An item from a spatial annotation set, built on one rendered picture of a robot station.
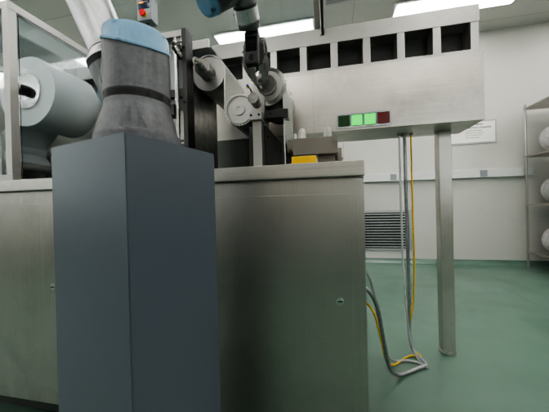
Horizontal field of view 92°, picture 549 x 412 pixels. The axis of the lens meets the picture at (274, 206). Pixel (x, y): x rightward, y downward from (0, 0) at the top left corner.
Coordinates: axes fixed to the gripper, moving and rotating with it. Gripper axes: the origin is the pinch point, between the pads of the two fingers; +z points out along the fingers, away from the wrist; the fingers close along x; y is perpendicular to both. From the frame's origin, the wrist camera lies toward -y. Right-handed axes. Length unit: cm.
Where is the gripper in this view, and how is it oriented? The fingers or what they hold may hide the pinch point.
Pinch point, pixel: (261, 85)
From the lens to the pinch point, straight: 110.5
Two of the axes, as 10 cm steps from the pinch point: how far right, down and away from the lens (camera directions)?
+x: -9.8, 0.2, 2.1
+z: 1.7, 6.3, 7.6
